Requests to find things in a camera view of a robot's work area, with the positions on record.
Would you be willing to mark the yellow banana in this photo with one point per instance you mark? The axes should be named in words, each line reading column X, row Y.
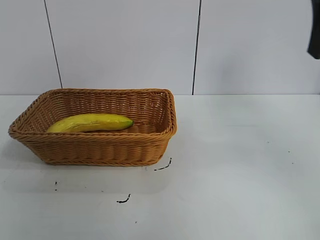
column 95, row 123

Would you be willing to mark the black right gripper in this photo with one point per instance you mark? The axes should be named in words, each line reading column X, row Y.
column 315, row 37

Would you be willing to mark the brown woven wicker basket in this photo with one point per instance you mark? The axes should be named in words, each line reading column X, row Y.
column 100, row 150

